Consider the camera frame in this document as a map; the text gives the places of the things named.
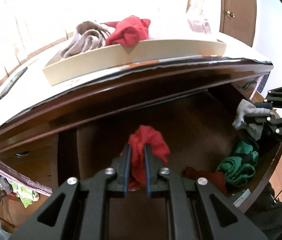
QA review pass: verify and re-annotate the black smartphone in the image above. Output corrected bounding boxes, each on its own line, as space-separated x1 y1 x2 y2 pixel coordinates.
0 67 28 100

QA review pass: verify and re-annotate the brass door knob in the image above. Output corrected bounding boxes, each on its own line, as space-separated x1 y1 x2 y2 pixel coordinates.
226 10 235 18

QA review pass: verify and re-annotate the pale pink underwear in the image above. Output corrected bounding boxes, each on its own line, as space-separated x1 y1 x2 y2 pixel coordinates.
188 19 211 34

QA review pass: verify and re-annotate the green underwear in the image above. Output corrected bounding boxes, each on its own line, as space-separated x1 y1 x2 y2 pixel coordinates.
217 141 259 187

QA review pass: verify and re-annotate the grey white underwear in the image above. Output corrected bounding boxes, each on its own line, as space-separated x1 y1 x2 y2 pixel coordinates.
232 99 274 141

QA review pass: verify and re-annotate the brown wooden door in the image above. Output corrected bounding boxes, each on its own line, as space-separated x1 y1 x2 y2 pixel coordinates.
220 0 257 47

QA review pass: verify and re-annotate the dark red underwear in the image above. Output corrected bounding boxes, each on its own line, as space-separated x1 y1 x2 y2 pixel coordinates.
104 15 151 47

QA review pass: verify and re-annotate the beige dotted underwear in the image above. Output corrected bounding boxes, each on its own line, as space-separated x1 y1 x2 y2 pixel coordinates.
60 21 114 59

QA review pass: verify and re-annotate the dark red cloth in drawer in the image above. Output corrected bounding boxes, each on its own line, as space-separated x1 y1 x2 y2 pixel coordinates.
181 167 227 194

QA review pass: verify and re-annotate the bright red underwear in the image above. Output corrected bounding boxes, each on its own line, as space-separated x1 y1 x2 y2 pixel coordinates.
119 125 171 190

